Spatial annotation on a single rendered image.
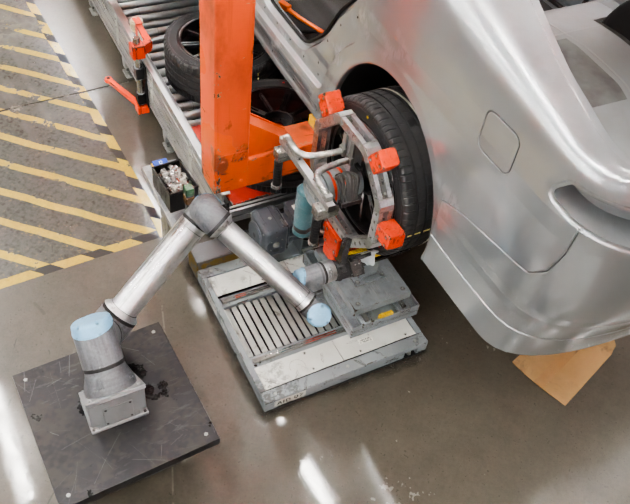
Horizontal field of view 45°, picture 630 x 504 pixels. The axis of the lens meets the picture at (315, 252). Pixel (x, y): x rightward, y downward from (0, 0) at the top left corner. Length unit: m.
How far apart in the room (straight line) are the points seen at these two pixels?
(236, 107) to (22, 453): 1.63
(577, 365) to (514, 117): 1.79
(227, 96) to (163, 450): 1.38
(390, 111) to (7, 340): 1.97
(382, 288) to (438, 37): 1.37
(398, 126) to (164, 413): 1.39
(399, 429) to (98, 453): 1.27
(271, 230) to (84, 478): 1.32
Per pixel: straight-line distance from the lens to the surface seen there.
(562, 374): 3.75
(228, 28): 2.89
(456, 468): 3.34
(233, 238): 2.75
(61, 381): 3.10
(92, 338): 2.78
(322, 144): 3.20
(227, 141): 3.21
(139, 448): 2.92
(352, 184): 2.75
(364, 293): 3.46
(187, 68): 4.19
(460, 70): 2.46
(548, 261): 2.36
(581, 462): 3.55
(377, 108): 2.88
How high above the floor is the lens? 2.88
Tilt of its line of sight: 48 degrees down
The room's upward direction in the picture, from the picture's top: 9 degrees clockwise
